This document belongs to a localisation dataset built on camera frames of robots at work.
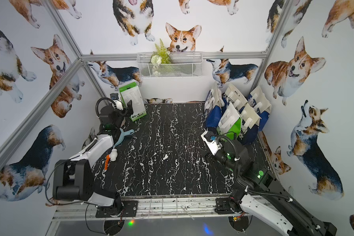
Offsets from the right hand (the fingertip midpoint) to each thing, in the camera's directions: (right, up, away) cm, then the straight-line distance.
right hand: (202, 142), depth 65 cm
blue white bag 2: (+23, +25, +33) cm, 48 cm away
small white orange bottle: (-51, -13, +23) cm, 58 cm away
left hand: (-41, +22, +19) cm, 50 cm away
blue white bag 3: (+30, +9, +15) cm, 35 cm away
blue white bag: (+11, +20, +28) cm, 36 cm away
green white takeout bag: (-42, +27, +30) cm, 58 cm away
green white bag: (+18, +9, +18) cm, 26 cm away
